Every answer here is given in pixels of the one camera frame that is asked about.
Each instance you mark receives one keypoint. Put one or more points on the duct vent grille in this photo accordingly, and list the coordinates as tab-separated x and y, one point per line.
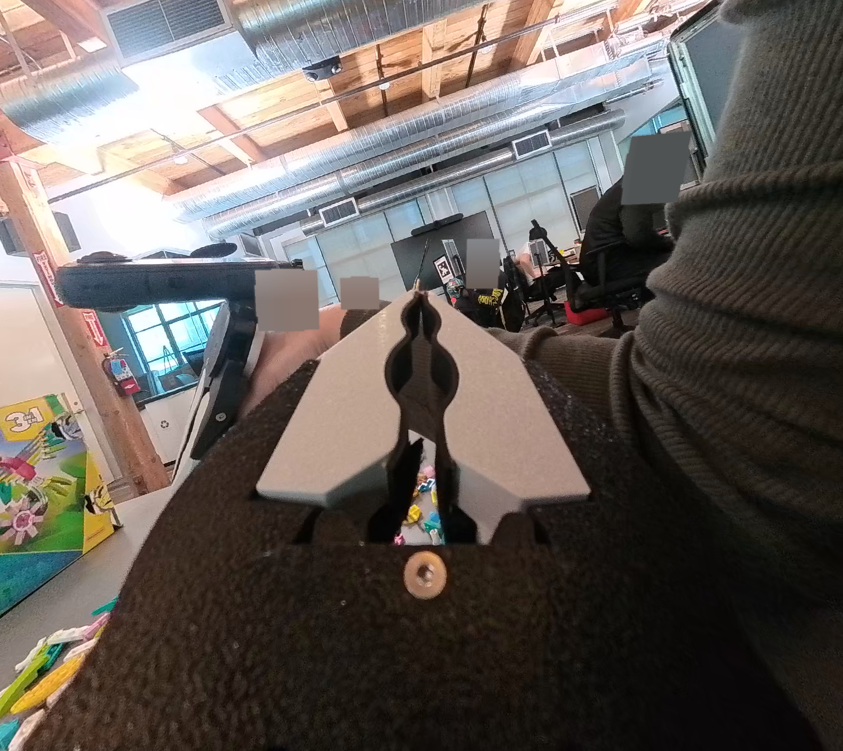
164	20

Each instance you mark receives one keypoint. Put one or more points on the red fire extinguisher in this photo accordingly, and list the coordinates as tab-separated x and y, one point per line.
122	376

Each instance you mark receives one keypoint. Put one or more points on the colourful toy box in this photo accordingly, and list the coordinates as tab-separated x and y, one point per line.
39	501

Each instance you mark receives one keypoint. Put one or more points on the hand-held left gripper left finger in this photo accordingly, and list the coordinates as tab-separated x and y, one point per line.
329	435

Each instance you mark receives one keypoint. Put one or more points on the white door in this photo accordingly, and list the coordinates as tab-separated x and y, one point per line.
26	343

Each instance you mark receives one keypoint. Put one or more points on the wooden post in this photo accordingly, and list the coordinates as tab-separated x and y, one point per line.
85	382

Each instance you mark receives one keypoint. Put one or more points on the grey desk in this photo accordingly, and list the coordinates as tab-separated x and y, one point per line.
99	573

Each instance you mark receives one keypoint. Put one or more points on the dark desk monitor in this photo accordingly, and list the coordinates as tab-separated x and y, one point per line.
711	73

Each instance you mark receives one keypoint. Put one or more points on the black office chair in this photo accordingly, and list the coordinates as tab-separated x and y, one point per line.
606	297

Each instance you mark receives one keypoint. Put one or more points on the black floor lamp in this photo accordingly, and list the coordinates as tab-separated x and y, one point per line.
214	250

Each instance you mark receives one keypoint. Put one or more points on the red box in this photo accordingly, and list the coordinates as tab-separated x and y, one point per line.
588	316

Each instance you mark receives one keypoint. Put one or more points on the black wall screen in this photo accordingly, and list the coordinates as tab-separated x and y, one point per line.
408	264

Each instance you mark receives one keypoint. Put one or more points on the person's right hand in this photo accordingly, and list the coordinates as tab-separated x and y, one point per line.
290	356

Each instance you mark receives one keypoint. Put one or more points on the white recycling bin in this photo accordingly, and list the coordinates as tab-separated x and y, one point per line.
158	428

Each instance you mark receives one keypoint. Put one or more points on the printed tag sign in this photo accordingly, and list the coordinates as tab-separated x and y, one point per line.
446	269

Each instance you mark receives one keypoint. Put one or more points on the person's right forearm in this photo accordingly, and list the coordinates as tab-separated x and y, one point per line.
724	369

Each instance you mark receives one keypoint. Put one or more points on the pile of colourful bricks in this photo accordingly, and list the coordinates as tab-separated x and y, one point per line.
39	678

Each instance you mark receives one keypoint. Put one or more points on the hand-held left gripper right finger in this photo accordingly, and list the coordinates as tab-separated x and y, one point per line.
514	435

